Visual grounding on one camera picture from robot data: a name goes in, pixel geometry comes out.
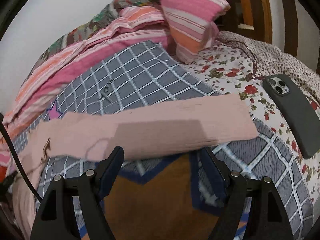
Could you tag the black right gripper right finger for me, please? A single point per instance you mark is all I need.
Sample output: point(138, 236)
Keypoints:
point(267, 216)

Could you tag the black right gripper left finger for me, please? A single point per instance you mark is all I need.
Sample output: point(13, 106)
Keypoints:
point(56, 219)

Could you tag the pink knitted sweater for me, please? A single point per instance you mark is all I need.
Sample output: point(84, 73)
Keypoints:
point(161, 208)

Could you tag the red pillow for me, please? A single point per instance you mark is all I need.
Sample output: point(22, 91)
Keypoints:
point(3, 171)

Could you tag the grey checked star blanket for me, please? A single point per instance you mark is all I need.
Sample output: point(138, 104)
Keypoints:
point(144, 75)

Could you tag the black smartphone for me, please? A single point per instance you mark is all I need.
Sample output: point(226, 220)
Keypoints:
point(297, 111)

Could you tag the floral bed sheet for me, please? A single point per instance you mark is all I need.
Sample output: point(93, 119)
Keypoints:
point(226, 69)

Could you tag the leopard print blanket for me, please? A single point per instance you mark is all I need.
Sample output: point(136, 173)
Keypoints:
point(268, 59)

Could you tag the dark wooden footboard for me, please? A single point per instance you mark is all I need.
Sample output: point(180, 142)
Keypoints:
point(291, 25)

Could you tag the pink striped quilt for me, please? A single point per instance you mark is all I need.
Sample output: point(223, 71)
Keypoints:
point(183, 27)

